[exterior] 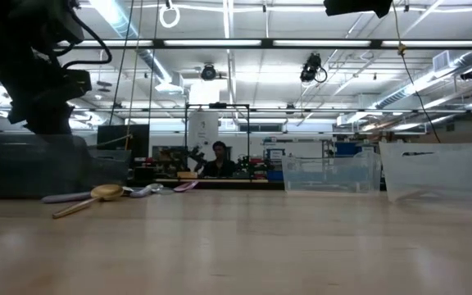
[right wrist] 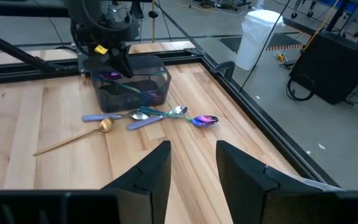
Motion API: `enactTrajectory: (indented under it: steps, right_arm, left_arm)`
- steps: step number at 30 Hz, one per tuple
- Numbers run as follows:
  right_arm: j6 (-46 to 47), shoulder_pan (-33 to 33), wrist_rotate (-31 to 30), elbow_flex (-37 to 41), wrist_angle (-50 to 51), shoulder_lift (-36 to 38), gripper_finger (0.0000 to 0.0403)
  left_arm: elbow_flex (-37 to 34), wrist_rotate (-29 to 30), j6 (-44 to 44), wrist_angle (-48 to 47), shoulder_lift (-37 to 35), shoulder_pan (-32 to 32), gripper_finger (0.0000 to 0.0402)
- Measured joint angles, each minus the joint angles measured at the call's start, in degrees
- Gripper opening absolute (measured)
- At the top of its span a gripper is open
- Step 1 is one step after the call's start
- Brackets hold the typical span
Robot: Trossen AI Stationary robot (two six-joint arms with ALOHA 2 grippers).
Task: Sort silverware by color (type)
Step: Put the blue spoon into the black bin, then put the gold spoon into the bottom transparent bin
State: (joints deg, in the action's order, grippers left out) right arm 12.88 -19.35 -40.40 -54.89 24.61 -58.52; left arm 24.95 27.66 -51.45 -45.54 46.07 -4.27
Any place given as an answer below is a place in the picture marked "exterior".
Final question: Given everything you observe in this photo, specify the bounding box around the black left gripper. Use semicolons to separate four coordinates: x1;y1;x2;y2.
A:
0;43;93;136

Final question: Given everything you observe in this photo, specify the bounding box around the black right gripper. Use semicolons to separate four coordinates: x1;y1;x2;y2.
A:
323;0;394;20

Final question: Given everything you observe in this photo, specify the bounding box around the round black ceiling fixture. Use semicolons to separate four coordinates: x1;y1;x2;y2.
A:
200;63;218;82

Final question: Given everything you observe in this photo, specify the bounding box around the iridescent rainbow spoon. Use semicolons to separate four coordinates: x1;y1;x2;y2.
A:
172;179;200;193

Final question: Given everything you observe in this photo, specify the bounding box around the blue storage bin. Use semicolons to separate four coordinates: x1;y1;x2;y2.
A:
334;141;364;157

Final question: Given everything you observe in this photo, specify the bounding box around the dark grey plastic bin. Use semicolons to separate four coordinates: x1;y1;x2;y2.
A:
0;133;133;200

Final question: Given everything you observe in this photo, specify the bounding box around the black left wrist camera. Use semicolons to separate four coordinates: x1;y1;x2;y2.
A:
25;0;86;47

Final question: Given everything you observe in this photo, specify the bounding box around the person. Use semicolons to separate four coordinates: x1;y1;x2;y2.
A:
198;140;237;179

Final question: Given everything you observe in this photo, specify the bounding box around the clear plastic container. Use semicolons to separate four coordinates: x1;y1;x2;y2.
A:
378;114;472;214
281;153;383;194

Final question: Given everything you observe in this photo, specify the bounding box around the black monitor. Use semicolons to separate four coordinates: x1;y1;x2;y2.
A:
96;124;150;159

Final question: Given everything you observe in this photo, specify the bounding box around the black crossbar with light strips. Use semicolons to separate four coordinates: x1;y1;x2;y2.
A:
55;38;472;51

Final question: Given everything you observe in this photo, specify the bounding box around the white panel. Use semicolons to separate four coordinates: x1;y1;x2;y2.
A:
188;110;220;165

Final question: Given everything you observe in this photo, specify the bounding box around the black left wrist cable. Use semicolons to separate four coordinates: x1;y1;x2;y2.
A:
61;7;113;69

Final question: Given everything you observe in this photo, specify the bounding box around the white cable loop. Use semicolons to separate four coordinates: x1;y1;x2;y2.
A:
158;2;181;30

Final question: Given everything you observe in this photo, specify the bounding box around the black rig camera with cable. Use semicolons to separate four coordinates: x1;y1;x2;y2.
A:
299;52;329;85

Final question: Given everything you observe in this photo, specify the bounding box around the white air vent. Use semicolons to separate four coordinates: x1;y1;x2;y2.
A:
432;49;452;73

